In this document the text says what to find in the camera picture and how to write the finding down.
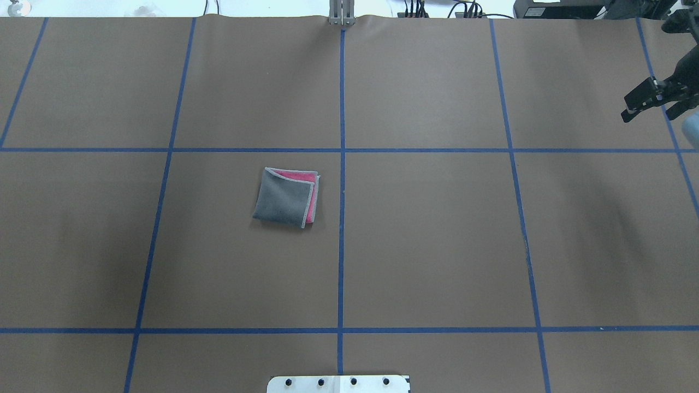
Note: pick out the blue tape line lengthwise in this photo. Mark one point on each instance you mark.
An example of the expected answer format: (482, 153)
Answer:
(342, 202)

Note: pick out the pink and blue towel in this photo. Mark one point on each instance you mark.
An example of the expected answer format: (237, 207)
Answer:
(287, 197)

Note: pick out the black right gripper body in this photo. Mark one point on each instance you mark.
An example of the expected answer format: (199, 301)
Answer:
(686, 74)

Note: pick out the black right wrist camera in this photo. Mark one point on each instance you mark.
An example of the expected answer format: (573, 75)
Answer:
(684, 20)

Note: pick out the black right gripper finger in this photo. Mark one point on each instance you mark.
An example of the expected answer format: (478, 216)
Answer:
(647, 94)
(639, 112)

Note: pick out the blue tape line crosswise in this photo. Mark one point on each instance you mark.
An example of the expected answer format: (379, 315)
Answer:
(349, 150)

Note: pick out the aluminium frame post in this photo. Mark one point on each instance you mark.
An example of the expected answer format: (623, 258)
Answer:
(341, 12)

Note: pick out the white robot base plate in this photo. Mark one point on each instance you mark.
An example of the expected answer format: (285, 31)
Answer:
(356, 383)

